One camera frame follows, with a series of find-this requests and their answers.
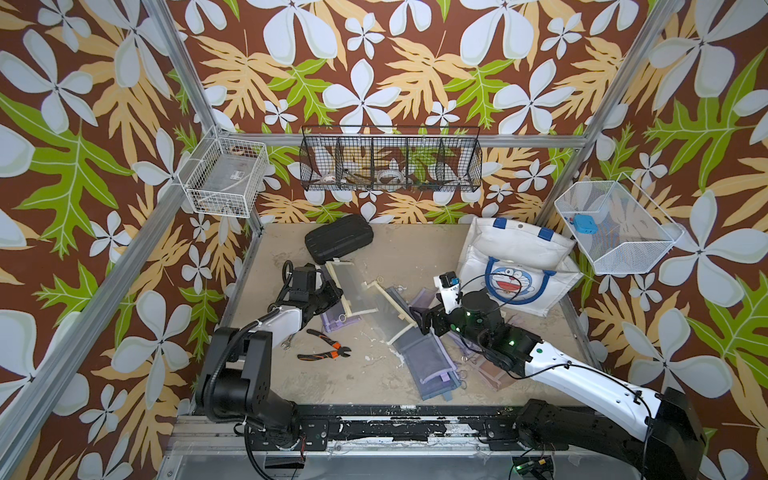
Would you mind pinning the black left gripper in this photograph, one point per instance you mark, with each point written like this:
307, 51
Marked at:
334, 296

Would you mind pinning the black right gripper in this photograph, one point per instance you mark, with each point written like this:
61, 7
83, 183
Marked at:
428, 313

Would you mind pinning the cream mesh pouch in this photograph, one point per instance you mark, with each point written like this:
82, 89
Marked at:
388, 318
356, 299

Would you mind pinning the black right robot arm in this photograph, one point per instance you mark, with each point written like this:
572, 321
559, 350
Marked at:
658, 434

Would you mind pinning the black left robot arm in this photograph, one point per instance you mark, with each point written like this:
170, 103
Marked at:
235, 383

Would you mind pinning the purple mesh pouch left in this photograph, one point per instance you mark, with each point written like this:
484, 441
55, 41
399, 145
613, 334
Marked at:
335, 319

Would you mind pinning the purple mesh pouch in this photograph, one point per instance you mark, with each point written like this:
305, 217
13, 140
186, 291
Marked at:
335, 319
432, 370
421, 302

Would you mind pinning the purple mesh pouch centre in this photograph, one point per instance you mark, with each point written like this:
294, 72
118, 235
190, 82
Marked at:
421, 302

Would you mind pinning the pink mesh pouch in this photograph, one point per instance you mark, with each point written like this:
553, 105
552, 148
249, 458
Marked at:
493, 376

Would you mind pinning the purple mesh pouch bottom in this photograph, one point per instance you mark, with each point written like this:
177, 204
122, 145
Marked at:
432, 370

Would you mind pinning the white Doraemon canvas bag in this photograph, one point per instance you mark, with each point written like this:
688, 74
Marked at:
522, 267

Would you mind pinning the grey mesh pouch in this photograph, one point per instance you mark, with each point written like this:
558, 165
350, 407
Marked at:
395, 294

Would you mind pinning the silver open-end wrench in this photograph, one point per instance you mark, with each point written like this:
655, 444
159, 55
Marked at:
286, 344

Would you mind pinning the black hard zipper case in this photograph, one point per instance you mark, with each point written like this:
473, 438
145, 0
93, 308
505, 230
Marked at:
342, 237

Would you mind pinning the small blue object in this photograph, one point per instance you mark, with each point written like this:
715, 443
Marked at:
584, 224

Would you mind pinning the white hexagonal mesh basket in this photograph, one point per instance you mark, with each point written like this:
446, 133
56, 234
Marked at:
634, 232

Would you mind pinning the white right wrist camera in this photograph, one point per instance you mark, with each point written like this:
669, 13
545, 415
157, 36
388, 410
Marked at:
449, 290

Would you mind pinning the black wire basket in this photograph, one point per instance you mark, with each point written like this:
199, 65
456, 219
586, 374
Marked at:
390, 158

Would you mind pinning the white wire basket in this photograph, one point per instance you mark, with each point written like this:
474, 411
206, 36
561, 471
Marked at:
223, 175

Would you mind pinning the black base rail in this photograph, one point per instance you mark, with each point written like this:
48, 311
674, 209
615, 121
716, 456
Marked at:
320, 426

